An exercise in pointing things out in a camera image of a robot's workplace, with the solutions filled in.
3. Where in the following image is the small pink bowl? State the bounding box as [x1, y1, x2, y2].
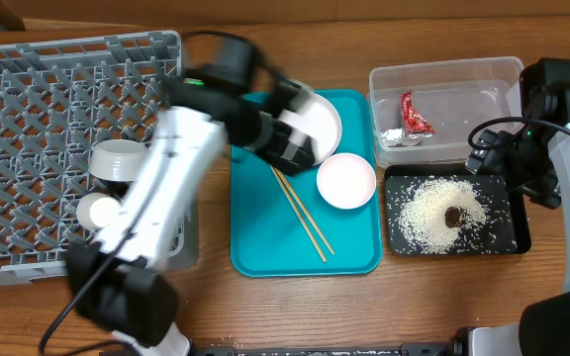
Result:
[317, 153, 377, 210]

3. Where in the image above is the large white plate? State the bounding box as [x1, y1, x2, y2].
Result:
[279, 93, 342, 165]

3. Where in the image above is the white cup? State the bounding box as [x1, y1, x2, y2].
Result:
[76, 193, 121, 230]

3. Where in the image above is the wooden chopstick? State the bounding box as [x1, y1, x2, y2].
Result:
[269, 166, 327, 263]
[280, 171, 335, 255]

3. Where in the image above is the black tray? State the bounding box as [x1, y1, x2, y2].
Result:
[383, 163, 532, 257]

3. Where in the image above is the clear plastic bin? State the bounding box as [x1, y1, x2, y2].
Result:
[369, 56, 523, 168]

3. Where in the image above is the red snack wrapper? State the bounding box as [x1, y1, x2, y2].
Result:
[401, 91, 435, 135]

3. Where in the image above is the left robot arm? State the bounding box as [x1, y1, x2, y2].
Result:
[65, 33, 316, 355]

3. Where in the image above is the pile of rice grains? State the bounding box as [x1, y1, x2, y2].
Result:
[391, 176, 519, 251]

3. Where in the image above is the grey bowl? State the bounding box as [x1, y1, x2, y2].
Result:
[88, 139, 148, 182]

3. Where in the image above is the brown food scrap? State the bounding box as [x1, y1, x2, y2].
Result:
[444, 207, 467, 228]

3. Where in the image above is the grey plastic dish rack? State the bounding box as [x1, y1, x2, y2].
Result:
[0, 31, 182, 286]

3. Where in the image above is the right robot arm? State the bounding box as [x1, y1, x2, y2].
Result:
[453, 57, 570, 356]

